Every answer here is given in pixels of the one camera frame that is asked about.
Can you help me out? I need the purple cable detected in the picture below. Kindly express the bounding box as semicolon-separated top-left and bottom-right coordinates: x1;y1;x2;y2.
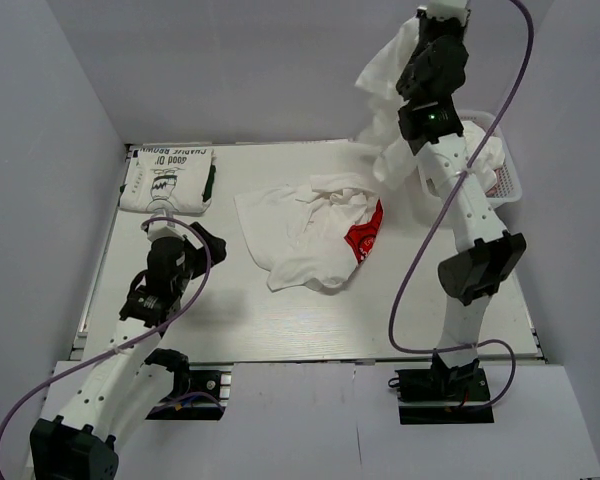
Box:
388;0;535;414
0;215;227;480

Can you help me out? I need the folded Charlie Brown t-shirt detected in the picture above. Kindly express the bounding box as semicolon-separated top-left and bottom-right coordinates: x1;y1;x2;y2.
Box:
119;147;216;215

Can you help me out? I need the white t-shirt colourful cartoon print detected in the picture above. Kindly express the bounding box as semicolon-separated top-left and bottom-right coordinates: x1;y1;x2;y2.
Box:
355;17;419;190

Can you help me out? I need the white t-shirt red print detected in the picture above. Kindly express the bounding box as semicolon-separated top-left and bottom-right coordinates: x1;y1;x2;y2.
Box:
234;173;384;292

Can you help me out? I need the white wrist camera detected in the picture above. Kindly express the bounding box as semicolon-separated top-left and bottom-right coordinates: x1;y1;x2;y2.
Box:
141;216;183;242
419;0;470;26

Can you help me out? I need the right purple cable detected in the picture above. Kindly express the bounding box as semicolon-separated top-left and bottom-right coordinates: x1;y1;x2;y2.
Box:
388;0;535;414

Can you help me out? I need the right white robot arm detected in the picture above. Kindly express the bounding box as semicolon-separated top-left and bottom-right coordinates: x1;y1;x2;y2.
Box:
396;7;526;399

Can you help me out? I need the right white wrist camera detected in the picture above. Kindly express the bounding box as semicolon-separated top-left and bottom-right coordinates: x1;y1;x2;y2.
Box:
419;0;470;26

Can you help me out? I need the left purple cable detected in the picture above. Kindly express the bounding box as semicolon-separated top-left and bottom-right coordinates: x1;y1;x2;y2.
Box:
0;215;227;480

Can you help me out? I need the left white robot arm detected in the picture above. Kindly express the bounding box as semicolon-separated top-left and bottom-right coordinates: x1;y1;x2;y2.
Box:
30;217;227;479

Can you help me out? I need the white plastic basket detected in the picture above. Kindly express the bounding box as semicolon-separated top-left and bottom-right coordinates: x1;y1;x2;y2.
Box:
458;109;522;208

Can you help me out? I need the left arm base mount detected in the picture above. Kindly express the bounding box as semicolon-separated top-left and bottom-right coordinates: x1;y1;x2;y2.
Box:
146;364;232;421

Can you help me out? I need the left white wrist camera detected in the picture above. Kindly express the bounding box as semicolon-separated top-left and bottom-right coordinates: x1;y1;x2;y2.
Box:
141;216;183;242

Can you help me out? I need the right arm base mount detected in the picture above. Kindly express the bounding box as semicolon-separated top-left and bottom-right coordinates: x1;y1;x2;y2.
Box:
388;368;494;425

